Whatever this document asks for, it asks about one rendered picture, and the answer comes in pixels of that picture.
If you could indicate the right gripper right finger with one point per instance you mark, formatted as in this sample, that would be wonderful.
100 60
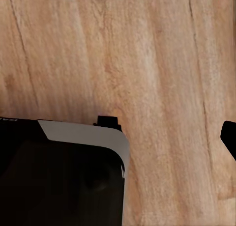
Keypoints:
228 136

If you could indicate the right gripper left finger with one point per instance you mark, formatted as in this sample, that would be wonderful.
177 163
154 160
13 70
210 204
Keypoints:
12 137

